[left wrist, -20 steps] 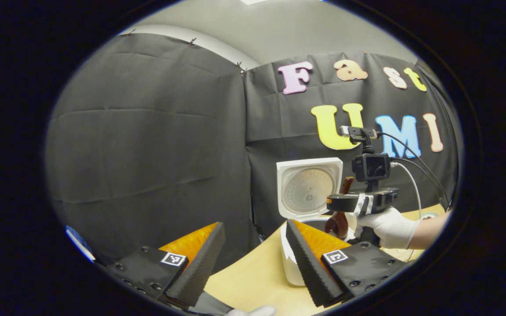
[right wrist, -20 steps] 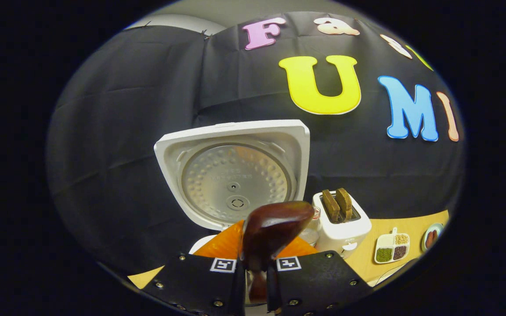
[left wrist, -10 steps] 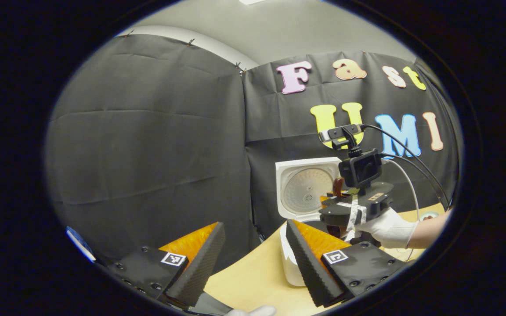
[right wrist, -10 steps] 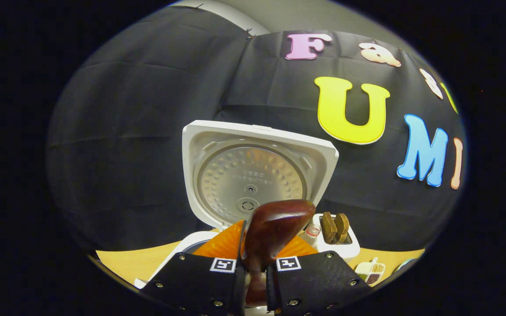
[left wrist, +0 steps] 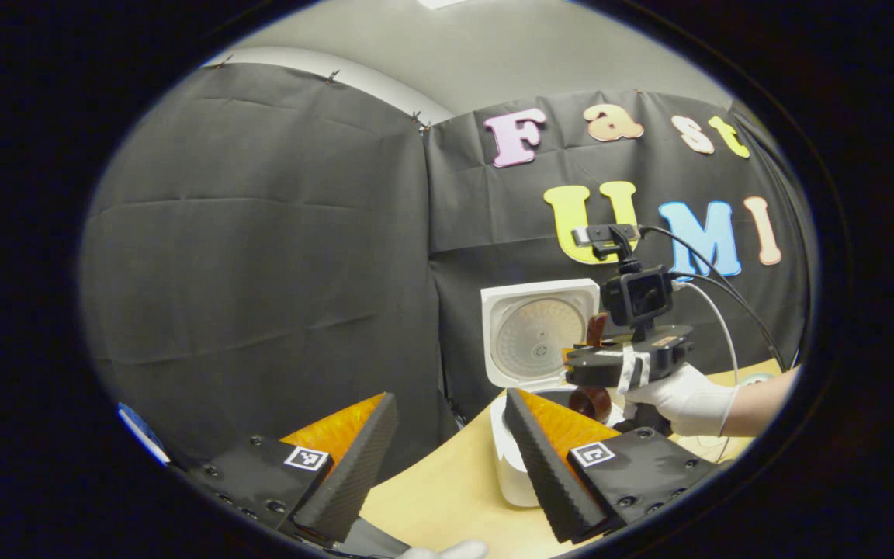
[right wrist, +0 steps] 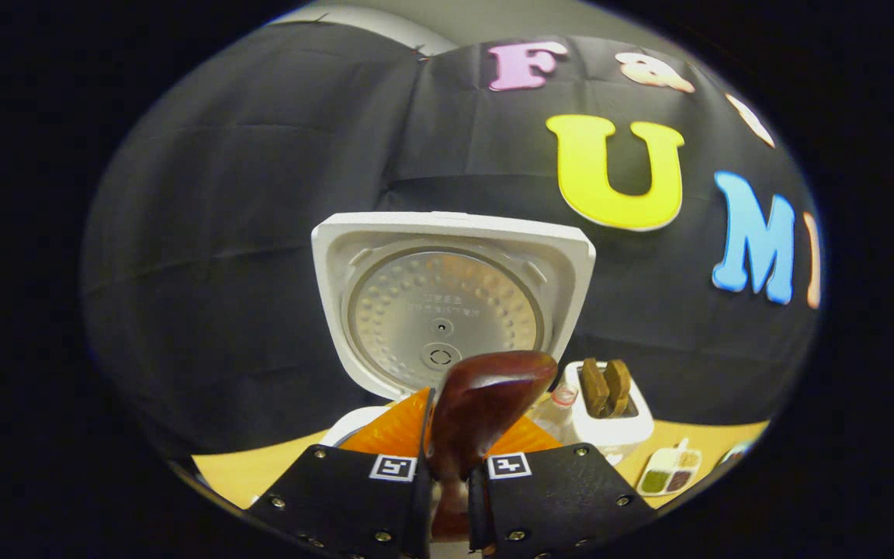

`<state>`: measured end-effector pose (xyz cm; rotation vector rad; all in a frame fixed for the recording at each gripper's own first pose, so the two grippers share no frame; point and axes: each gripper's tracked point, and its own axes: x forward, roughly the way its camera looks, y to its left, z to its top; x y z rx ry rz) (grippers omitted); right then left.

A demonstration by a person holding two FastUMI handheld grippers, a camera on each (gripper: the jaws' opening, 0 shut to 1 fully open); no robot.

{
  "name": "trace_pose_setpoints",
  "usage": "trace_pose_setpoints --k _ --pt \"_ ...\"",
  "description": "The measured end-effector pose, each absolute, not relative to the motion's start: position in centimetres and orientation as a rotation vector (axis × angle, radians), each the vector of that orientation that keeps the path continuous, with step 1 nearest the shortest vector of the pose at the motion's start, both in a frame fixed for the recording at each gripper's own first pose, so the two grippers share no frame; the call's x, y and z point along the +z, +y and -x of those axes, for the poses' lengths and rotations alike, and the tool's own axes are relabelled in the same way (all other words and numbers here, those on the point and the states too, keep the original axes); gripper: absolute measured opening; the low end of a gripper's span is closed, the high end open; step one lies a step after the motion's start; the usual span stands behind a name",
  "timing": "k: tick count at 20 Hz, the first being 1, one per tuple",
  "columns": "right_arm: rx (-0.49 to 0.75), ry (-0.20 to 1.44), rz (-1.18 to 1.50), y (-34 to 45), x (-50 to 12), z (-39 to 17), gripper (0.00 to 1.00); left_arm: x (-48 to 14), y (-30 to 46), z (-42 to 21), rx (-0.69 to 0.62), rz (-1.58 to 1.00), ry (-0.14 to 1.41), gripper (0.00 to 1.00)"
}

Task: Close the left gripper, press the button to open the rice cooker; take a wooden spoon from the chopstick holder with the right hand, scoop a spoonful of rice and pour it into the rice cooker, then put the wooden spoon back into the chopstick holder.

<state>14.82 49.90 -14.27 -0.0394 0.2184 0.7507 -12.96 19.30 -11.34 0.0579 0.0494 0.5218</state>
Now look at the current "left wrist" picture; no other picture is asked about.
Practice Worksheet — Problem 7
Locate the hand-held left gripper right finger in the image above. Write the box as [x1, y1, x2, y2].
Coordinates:
[503, 387, 735, 544]

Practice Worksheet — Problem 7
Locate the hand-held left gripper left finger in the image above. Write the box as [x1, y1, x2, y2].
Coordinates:
[187, 392, 400, 548]

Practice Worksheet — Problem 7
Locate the brown wooden spoon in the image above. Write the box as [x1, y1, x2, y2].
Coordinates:
[567, 312, 613, 424]

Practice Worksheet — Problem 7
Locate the white rice cooker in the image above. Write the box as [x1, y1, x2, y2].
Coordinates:
[481, 279, 626, 509]

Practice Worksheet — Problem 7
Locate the blue white object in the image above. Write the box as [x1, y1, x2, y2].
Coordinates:
[117, 402, 172, 467]

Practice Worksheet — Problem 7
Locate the black backdrop cloth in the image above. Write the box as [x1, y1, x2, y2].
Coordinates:
[78, 62, 819, 467]

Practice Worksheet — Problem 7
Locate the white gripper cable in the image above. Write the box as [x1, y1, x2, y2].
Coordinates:
[672, 281, 739, 385]

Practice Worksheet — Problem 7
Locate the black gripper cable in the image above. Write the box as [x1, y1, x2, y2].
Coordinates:
[637, 225, 788, 372]

